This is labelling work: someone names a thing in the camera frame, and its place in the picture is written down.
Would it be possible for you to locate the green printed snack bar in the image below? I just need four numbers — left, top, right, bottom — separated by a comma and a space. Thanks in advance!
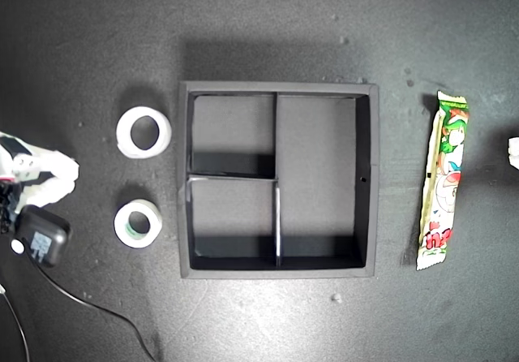
415, 89, 470, 272

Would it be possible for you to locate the black tray with wells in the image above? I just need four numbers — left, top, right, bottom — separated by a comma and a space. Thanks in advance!
177, 80, 380, 280

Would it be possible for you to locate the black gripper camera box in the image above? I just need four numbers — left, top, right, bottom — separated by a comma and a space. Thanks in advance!
10, 205, 73, 269

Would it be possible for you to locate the thin black cable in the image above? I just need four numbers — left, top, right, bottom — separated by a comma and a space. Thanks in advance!
0, 284, 32, 362

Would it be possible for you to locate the small white tape roll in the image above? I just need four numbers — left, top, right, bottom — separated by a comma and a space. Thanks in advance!
113, 199, 164, 250

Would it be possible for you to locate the black camera cable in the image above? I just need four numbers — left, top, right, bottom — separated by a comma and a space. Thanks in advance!
34, 262, 158, 362

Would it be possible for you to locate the large white tape roll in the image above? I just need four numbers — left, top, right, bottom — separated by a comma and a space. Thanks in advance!
115, 106, 173, 160

